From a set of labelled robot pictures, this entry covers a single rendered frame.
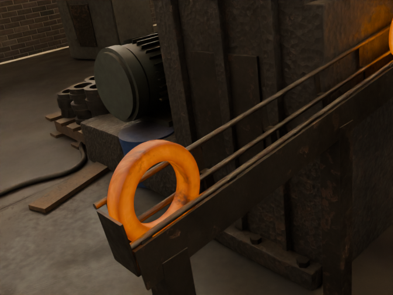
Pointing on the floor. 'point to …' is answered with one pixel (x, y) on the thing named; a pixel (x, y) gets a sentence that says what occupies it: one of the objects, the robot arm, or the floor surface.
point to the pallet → (76, 110)
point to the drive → (130, 103)
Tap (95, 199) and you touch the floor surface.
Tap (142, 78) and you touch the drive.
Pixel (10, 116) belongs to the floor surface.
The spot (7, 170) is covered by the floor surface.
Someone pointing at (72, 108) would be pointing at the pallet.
